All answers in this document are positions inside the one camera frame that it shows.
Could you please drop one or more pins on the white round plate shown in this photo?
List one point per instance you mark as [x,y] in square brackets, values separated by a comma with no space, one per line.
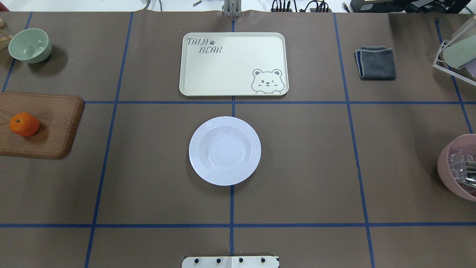
[225,151]

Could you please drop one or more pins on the orange fruit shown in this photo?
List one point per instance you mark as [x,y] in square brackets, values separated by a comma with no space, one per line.
[24,124]

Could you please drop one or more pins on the cream bear tray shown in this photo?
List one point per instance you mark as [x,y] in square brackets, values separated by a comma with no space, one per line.
[233,64]

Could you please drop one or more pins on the black power strip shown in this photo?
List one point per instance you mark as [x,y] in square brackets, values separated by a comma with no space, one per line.
[300,6]

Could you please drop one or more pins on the grey folded cloth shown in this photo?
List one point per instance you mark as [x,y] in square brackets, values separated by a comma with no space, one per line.
[375,63]

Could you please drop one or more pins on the wooden cutting board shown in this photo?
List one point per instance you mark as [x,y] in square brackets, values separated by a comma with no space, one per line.
[59,117]

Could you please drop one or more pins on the green bowl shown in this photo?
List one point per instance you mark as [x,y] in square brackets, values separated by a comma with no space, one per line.
[30,46]

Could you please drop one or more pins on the pink bowl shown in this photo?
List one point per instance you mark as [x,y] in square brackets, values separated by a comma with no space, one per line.
[466,142]

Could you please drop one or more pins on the metal scoop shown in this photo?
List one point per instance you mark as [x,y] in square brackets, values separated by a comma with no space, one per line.
[466,173]

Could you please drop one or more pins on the pale green cup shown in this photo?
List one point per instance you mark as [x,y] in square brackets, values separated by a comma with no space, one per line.
[460,53]

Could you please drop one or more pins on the purple cup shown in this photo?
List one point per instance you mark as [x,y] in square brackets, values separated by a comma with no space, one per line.
[471,67]

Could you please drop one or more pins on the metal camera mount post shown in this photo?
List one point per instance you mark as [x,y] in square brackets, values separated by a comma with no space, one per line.
[232,8]

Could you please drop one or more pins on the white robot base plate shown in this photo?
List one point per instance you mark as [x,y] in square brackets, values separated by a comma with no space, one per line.
[231,262]

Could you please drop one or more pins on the white wire cup rack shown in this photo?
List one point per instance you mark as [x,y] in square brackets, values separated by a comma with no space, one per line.
[464,31]

